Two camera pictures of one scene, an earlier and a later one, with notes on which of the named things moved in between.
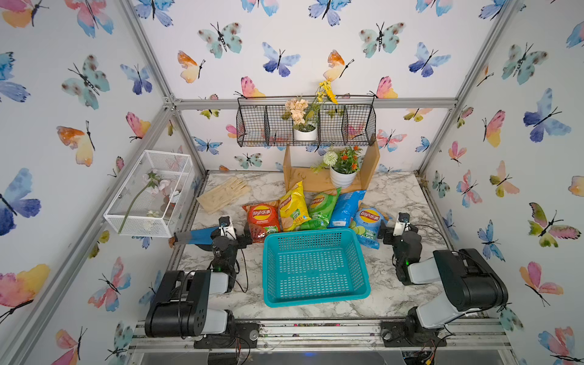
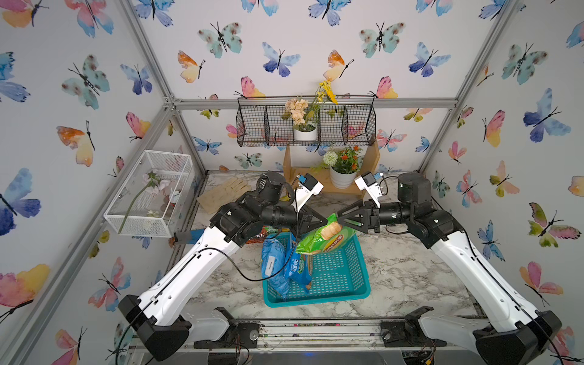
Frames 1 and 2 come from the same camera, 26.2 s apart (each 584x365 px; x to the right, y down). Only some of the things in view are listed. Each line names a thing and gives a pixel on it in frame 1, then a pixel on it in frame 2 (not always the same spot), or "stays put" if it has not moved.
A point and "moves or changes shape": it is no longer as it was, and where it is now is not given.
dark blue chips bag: (346, 207) -> (274, 261)
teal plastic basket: (313, 266) stays put
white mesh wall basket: (150, 201) stays put
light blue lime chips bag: (366, 224) moves or changes shape
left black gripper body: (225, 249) -> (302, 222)
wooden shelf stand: (319, 179) stays put
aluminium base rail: (329, 334) stays put
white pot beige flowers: (306, 114) stays put
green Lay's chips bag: (321, 207) -> (325, 238)
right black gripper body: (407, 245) -> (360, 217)
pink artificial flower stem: (155, 183) stays put
